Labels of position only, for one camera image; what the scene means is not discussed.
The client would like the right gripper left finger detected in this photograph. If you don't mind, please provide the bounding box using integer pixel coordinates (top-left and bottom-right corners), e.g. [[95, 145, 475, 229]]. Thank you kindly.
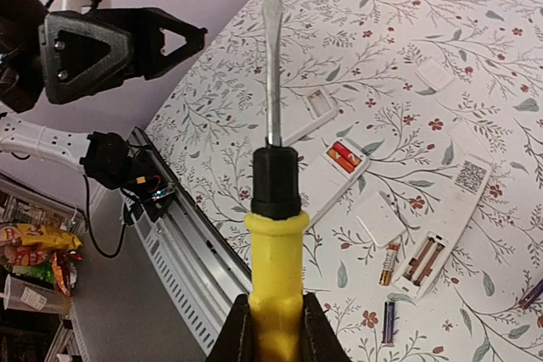
[[205, 294, 255, 362]]

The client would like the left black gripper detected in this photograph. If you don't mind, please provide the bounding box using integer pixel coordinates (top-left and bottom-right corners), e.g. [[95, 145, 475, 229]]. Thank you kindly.
[[1, 0, 134, 113]]

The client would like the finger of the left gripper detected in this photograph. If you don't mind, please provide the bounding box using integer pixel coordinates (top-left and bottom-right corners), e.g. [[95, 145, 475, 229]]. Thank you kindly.
[[90, 8, 208, 81]]

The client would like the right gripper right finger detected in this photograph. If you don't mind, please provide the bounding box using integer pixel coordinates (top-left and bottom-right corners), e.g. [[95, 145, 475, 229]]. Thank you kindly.
[[300, 292, 350, 362]]

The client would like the yellow pry tool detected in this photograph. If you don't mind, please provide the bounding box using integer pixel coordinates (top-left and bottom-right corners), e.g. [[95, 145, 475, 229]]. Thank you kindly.
[[245, 0, 309, 361]]

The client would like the white remote with display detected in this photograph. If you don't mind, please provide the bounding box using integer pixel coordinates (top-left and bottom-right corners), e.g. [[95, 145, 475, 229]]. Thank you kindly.
[[299, 137, 370, 228]]

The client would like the black-faced white remote control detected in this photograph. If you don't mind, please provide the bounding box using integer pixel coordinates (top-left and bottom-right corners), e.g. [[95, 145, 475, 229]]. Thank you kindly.
[[281, 89, 338, 146]]

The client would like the slim white remote control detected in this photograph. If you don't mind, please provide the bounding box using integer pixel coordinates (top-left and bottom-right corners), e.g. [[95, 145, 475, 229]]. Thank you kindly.
[[392, 155, 492, 300]]

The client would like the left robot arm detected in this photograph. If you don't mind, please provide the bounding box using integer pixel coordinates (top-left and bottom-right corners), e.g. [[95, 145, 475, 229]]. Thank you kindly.
[[1, 0, 207, 179]]

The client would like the display remote battery cover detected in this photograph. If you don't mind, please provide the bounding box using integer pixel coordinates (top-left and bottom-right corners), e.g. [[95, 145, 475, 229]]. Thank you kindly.
[[355, 192, 405, 248]]

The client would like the orange battery in display remote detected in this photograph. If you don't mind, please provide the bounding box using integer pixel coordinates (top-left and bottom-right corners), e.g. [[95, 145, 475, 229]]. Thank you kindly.
[[327, 149, 355, 174]]

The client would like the red battery in display remote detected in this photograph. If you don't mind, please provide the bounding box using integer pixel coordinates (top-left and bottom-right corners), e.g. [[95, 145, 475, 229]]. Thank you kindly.
[[333, 142, 361, 167]]

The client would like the slim remote battery cover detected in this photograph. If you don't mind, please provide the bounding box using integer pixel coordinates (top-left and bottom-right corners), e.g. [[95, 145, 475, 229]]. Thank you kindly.
[[448, 122, 494, 164]]

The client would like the left purple AAA battery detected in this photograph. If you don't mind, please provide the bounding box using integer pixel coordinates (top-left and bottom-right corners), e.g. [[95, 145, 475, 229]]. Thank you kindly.
[[382, 301, 395, 346]]

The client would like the purple aaa battery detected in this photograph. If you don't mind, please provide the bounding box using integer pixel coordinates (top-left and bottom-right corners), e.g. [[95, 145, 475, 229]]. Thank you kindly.
[[382, 301, 395, 346], [519, 281, 543, 309]]

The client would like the lower gold AAA battery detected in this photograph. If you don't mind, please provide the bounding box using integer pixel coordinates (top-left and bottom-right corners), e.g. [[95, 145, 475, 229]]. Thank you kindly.
[[379, 243, 400, 287]]

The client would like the right purple AAA battery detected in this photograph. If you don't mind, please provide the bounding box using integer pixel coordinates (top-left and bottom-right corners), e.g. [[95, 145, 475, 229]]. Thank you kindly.
[[519, 281, 543, 309]]

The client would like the floral patterned table mat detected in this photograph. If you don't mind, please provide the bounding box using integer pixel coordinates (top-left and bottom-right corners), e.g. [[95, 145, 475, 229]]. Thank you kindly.
[[146, 0, 542, 361]]

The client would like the small white battery cover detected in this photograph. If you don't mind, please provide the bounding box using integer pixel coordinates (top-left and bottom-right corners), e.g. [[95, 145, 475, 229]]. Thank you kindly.
[[415, 58, 454, 92]]

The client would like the front aluminium rail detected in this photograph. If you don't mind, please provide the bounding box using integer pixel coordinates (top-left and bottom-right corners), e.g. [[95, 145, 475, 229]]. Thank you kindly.
[[128, 127, 252, 354]]

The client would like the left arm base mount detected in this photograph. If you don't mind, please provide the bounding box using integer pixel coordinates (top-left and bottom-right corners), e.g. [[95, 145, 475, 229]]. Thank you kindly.
[[80, 131, 175, 221]]

